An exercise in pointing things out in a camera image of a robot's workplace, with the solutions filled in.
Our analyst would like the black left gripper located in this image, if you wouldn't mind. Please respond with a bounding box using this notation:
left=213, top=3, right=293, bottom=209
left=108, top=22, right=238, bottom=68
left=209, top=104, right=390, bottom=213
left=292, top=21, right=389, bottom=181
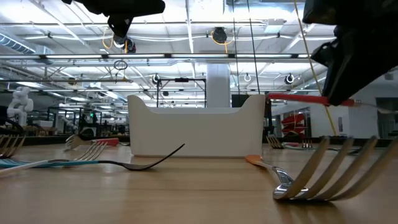
left=61, top=0, right=167, bottom=38

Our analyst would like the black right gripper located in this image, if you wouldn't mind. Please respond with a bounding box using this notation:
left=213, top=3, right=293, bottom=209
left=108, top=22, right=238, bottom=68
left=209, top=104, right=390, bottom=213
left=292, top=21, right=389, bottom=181
left=302, top=0, right=398, bottom=106

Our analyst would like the red handled fork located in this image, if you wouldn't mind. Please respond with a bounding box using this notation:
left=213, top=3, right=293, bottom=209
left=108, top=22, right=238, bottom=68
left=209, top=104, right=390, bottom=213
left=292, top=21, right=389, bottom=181
left=63, top=133, right=121, bottom=153
left=266, top=92, right=398, bottom=114
left=266, top=134, right=303, bottom=151

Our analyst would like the white plastic bin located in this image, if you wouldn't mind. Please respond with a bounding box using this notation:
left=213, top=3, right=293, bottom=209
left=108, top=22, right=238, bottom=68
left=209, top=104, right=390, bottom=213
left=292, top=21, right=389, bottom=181
left=127, top=93, right=267, bottom=158

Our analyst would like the long ceiling light bar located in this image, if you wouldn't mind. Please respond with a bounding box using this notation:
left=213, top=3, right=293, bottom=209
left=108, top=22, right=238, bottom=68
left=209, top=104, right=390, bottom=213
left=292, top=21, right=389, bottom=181
left=0, top=53, right=312, bottom=60

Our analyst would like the white building column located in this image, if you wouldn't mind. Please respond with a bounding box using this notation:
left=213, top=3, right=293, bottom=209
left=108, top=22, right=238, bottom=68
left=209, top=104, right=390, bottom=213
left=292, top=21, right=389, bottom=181
left=206, top=63, right=231, bottom=109

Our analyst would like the black monitor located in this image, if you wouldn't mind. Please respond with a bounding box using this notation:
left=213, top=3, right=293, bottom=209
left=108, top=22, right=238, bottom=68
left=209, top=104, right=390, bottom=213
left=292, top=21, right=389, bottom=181
left=231, top=93, right=250, bottom=109

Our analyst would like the yellow cable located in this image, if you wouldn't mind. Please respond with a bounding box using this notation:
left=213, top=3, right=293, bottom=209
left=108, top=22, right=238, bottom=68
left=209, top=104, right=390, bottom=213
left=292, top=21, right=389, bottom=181
left=293, top=0, right=338, bottom=136

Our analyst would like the black gantry frame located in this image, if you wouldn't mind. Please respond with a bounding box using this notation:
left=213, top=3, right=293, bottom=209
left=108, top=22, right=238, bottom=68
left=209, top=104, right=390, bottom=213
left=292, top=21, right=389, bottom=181
left=156, top=77, right=208, bottom=109

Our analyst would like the black hanging cable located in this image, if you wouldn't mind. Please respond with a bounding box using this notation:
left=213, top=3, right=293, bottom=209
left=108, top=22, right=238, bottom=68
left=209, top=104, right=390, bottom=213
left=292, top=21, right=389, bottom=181
left=232, top=0, right=241, bottom=95
left=247, top=0, right=261, bottom=94

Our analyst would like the black vertical post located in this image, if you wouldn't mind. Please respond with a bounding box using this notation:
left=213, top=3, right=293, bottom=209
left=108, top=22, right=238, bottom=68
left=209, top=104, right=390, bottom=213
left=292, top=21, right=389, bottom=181
left=263, top=91, right=275, bottom=135

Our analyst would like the silver ventilation duct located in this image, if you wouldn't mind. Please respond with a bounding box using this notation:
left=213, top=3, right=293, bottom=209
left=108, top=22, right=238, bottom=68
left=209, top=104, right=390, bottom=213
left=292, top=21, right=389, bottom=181
left=0, top=32, right=55, bottom=56

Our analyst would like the black aluminium table frame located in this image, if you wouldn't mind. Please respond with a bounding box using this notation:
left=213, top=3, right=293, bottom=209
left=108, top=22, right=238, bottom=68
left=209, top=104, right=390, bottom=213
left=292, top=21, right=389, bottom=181
left=0, top=133, right=398, bottom=147

